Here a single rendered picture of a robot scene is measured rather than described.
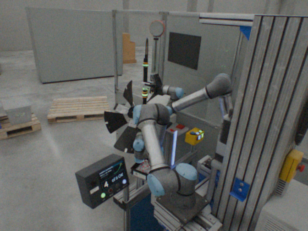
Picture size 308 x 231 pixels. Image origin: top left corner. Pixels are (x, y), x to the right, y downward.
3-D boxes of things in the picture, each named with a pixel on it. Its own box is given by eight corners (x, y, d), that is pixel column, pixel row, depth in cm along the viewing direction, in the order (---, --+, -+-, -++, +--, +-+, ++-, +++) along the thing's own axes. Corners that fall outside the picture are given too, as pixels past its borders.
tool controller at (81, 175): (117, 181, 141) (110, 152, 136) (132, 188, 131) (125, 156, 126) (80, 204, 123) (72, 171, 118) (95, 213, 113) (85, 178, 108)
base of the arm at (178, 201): (200, 200, 127) (203, 187, 123) (184, 215, 117) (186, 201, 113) (181, 186, 137) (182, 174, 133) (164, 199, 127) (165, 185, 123)
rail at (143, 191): (193, 155, 213) (194, 148, 210) (196, 156, 211) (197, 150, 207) (122, 208, 151) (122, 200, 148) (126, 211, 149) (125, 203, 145)
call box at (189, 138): (194, 136, 209) (195, 126, 204) (203, 140, 203) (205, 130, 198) (184, 142, 198) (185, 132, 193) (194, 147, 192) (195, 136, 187)
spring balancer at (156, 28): (149, 35, 235) (148, 36, 229) (150, 19, 228) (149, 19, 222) (164, 36, 234) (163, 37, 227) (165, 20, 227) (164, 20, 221)
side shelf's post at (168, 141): (164, 182, 289) (169, 126, 254) (167, 184, 287) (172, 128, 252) (162, 184, 286) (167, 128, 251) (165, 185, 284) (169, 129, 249)
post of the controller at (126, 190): (126, 197, 150) (126, 175, 142) (129, 200, 148) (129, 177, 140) (123, 200, 148) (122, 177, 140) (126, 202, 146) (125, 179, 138)
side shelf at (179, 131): (164, 119, 270) (164, 117, 269) (188, 129, 249) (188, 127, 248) (151, 126, 254) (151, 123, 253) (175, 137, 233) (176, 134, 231)
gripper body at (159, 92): (148, 93, 176) (161, 96, 170) (149, 83, 172) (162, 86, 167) (153, 90, 182) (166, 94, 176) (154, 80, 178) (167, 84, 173)
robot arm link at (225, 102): (223, 150, 161) (209, 79, 146) (226, 140, 174) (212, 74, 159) (241, 149, 156) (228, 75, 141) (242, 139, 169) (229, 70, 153)
